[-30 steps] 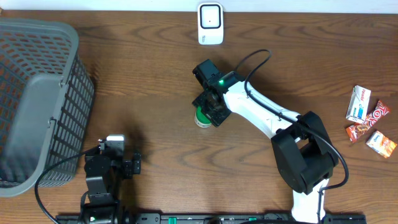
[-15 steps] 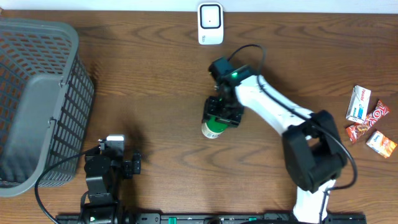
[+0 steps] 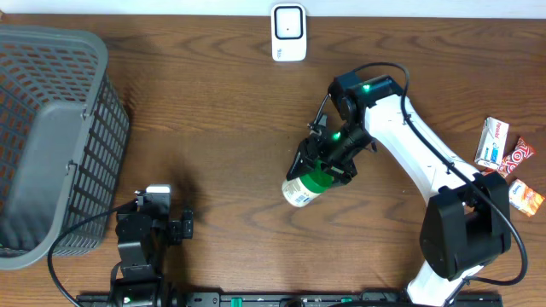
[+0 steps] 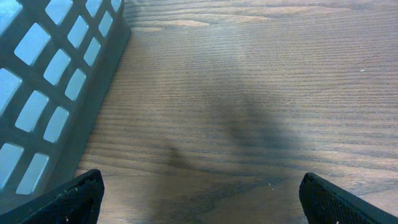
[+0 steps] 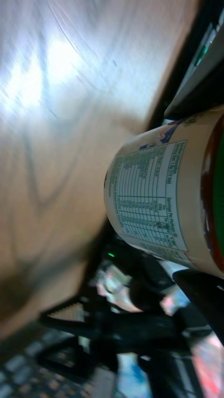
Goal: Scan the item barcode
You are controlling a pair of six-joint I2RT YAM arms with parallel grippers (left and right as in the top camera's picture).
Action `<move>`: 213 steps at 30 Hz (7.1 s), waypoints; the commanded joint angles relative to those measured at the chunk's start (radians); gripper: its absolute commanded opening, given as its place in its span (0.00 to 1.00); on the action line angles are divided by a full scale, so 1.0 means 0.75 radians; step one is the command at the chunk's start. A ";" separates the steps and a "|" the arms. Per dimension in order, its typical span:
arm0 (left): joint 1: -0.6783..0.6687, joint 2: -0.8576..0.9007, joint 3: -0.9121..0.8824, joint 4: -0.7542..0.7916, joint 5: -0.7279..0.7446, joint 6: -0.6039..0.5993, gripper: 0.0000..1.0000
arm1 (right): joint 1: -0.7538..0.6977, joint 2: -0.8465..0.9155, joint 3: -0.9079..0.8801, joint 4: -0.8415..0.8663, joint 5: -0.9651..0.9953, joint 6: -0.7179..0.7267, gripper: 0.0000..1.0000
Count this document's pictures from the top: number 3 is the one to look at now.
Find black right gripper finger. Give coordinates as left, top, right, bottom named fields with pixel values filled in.
left=286, top=147, right=318, bottom=180
left=322, top=164, right=357, bottom=186

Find green lid jar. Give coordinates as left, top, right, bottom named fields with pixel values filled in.
left=282, top=162, right=334, bottom=208

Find white Panadol box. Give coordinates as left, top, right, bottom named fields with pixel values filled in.
left=474, top=117, right=509, bottom=169

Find red Top chocolate bar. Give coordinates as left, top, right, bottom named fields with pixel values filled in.
left=481, top=137, right=536, bottom=178

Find orange small snack box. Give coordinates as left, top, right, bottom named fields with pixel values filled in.
left=508, top=179, right=545, bottom=217

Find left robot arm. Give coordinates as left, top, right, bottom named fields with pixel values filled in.
left=106, top=196, right=194, bottom=307

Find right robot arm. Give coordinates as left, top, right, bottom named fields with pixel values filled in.
left=282, top=72, right=511, bottom=306

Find white barcode scanner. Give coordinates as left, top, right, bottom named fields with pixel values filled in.
left=270, top=3, right=307, bottom=62

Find grey plastic basket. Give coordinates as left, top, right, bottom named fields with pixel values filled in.
left=1, top=25, right=130, bottom=270

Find black left camera cable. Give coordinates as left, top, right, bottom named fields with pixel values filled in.
left=46, top=203, right=137, bottom=307

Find black camera cable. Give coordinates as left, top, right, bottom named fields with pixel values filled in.
left=307, top=61, right=529, bottom=307
left=46, top=203, right=137, bottom=307

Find black right camera cable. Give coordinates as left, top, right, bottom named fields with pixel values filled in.
left=307, top=61, right=529, bottom=307

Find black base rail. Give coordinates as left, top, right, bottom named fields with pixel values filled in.
left=76, top=290, right=503, bottom=307

